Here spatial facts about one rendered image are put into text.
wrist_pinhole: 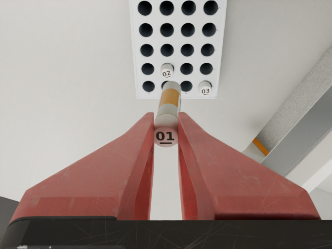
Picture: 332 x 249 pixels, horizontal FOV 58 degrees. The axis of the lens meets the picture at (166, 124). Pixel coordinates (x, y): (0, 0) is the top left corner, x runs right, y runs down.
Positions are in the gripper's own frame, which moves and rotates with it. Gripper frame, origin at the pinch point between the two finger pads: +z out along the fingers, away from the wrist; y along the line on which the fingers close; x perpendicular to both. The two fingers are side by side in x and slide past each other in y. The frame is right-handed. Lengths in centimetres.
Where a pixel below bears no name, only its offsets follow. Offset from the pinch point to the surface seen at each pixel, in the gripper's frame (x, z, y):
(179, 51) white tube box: 3.2, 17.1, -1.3
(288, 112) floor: 62, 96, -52
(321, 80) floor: 47, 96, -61
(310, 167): 9.6, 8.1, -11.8
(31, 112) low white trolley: 12.7, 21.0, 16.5
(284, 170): 11.4, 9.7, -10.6
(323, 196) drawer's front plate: 17.5, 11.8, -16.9
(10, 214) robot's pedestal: 58, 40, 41
